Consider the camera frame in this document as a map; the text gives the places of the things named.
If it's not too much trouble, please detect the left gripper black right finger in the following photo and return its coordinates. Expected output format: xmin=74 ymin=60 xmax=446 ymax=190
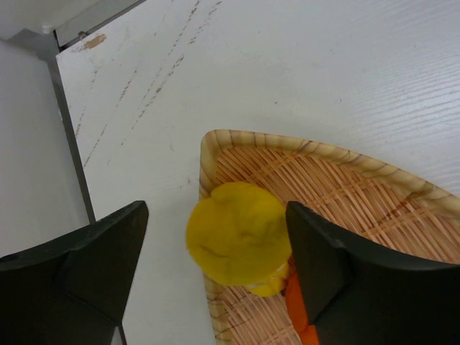
xmin=286 ymin=201 xmax=459 ymax=344

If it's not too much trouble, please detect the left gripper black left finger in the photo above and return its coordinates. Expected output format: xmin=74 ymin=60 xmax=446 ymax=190
xmin=1 ymin=201 xmax=149 ymax=344

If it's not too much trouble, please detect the yellow fake fruit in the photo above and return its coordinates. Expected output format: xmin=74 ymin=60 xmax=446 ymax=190
xmin=185 ymin=182 xmax=292 ymax=298

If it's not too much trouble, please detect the orange fake carrot piece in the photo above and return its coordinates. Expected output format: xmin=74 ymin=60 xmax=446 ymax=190
xmin=285 ymin=273 xmax=319 ymax=345

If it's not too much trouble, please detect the woven bamboo fruit basket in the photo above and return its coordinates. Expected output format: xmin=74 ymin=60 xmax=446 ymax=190
xmin=198 ymin=129 xmax=460 ymax=345

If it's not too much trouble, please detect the metal table frame rail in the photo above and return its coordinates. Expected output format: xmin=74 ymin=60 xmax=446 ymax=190
xmin=6 ymin=0 xmax=144 ymax=224

